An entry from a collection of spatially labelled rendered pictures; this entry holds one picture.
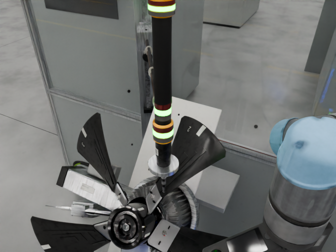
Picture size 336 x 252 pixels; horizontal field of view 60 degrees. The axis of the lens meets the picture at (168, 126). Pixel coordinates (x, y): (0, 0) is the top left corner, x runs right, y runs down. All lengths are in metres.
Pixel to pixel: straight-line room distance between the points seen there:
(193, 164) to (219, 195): 0.65
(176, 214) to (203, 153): 0.27
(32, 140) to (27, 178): 0.57
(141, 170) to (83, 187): 0.22
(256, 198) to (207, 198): 0.35
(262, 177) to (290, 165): 1.22
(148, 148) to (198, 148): 0.37
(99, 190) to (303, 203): 0.84
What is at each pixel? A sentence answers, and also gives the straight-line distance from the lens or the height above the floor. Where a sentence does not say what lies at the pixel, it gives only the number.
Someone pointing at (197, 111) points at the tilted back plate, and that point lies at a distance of 1.08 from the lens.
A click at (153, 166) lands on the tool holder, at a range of 0.66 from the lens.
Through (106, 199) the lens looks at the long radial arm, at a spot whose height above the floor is 1.11.
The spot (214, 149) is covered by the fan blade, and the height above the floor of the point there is 1.43.
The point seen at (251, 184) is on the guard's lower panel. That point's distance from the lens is 1.60.
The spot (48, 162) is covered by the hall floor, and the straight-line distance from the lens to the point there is 3.05.
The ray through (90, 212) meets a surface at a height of 1.10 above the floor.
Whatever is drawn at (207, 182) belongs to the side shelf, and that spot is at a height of 0.86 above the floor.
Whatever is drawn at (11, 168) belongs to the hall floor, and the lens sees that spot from 3.13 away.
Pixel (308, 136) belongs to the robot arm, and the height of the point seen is 1.74.
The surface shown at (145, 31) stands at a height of 1.58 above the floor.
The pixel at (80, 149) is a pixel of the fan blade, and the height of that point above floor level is 1.26.
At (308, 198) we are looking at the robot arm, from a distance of 0.35.
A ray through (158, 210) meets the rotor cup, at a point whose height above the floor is 1.19.
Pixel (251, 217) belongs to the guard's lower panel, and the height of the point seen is 0.54.
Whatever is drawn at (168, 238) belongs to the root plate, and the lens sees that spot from 0.88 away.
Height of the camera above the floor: 1.92
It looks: 36 degrees down
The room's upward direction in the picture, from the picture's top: straight up
